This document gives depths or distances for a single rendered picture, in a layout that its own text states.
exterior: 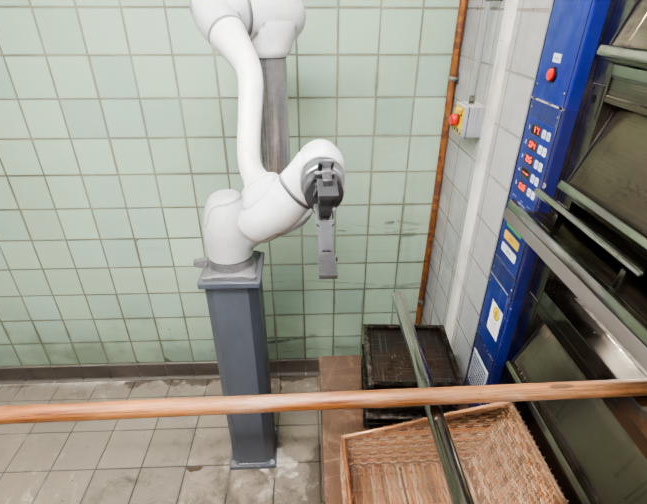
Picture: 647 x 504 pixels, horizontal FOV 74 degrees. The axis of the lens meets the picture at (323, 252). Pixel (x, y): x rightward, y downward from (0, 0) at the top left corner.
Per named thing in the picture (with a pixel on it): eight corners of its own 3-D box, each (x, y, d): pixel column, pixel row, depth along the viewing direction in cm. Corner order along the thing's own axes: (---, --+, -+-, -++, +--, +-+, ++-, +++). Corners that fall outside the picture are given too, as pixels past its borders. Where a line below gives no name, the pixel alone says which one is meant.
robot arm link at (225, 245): (199, 250, 148) (189, 191, 137) (246, 235, 158) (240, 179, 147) (219, 270, 137) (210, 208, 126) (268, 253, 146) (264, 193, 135)
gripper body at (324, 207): (342, 166, 82) (346, 183, 74) (341, 207, 86) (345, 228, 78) (303, 166, 81) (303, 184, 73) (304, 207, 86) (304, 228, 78)
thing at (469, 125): (471, 130, 151) (476, 100, 146) (481, 138, 142) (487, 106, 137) (450, 130, 151) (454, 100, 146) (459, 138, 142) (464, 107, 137)
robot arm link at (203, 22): (209, 9, 102) (259, 8, 109) (179, -34, 108) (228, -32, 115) (204, 58, 112) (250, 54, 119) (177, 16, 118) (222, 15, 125)
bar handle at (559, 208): (525, 211, 93) (531, 212, 93) (622, 303, 64) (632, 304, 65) (535, 186, 90) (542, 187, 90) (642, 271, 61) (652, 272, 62)
